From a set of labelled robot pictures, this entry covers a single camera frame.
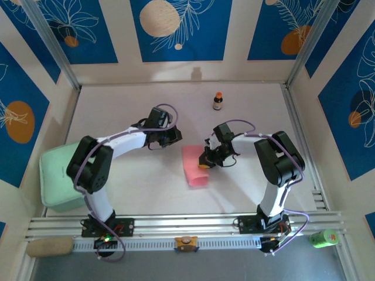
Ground pink paper sheet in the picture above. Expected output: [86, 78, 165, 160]
[181, 145, 211, 187]

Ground brown bottle orange cap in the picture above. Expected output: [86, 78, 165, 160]
[212, 91, 224, 111]

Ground yellow clamp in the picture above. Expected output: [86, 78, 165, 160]
[173, 235, 200, 253]

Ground mint green case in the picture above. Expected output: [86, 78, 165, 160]
[39, 142, 88, 213]

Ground green can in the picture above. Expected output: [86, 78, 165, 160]
[309, 229, 340, 249]

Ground beige foam block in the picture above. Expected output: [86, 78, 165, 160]
[26, 237, 74, 258]

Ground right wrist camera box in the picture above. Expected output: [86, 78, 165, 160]
[204, 135, 219, 150]

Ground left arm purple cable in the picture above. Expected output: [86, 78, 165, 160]
[72, 102, 180, 263]

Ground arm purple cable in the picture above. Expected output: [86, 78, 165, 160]
[72, 102, 180, 263]
[209, 118, 311, 258]

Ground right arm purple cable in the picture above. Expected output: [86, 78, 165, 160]
[209, 118, 311, 258]

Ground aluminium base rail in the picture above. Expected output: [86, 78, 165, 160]
[25, 210, 348, 241]

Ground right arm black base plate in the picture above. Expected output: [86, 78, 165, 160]
[238, 215, 291, 235]

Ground aluminium side rail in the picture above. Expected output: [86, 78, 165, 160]
[281, 84, 329, 211]

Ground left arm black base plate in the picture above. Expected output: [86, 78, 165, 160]
[81, 218, 135, 238]

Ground slotted grey cable duct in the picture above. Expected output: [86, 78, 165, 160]
[72, 236, 262, 252]

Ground aluminium corner post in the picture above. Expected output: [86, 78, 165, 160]
[22, 0, 82, 90]
[285, 0, 342, 88]

